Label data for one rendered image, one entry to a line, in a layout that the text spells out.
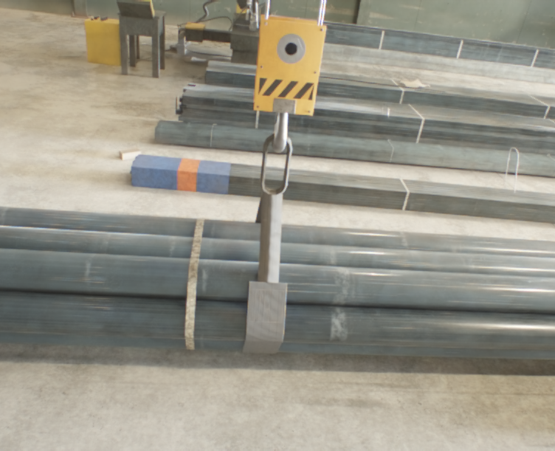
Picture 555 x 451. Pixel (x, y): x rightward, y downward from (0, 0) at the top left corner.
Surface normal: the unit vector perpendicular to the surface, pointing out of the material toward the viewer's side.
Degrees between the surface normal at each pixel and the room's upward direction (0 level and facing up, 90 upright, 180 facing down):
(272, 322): 60
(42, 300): 19
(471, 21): 90
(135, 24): 90
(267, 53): 90
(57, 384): 0
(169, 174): 90
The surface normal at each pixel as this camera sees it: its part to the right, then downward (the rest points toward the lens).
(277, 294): 0.11, 0.01
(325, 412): 0.11, -0.86
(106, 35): 0.00, 0.50
